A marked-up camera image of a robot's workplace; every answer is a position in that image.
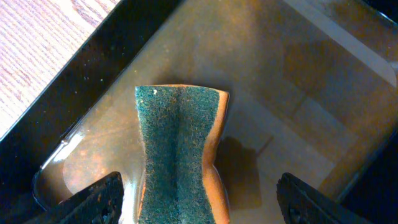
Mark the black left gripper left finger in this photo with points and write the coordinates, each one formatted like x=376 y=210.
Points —
x=101 y=202

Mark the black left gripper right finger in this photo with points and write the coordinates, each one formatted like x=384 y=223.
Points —
x=300 y=203

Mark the orange green sponge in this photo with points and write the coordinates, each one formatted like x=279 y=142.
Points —
x=181 y=126

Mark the black rectangular water tray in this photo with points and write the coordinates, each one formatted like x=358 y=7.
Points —
x=312 y=91

